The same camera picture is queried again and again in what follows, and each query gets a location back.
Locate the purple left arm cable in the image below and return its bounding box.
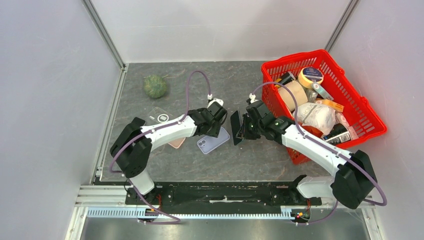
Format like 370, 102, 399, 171
108, 70, 182, 225

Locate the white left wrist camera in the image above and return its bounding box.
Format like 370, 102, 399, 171
207, 94, 224, 108

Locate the black smartphone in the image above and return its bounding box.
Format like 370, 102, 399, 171
119, 117, 146, 141
230, 110, 243, 146

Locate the red plastic basket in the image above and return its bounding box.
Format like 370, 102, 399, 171
261, 49, 387, 149

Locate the clear magsafe phone case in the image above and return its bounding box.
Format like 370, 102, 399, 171
146, 107, 174, 126

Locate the grey slotted cable duct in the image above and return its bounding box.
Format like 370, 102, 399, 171
86, 207, 293, 220

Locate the yellow masking tape roll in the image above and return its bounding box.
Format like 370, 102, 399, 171
297, 67, 324, 89

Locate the orange small box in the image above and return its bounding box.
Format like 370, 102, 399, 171
314, 99, 345, 113

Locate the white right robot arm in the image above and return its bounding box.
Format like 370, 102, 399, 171
237, 100, 377, 209

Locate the teal white small packet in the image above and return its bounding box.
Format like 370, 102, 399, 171
311, 82, 334, 101

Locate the green felt ball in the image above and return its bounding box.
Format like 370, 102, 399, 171
143, 75, 168, 99

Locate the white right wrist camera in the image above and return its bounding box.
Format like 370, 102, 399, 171
246, 93, 258, 105

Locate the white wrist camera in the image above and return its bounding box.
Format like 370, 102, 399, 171
207, 94, 224, 108
246, 93, 258, 105

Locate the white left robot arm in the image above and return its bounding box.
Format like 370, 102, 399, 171
110, 98, 228, 204

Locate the pink phone case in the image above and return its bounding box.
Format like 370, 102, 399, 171
168, 137, 186, 149

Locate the black yellow tool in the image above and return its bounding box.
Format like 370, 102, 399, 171
275, 71, 297, 85

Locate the black mounting base plate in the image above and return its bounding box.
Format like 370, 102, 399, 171
144, 181, 322, 215

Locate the white wrapped package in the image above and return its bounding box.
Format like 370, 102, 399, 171
291, 102, 336, 135

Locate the lilac phone case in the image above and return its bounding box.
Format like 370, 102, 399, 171
197, 127, 230, 155

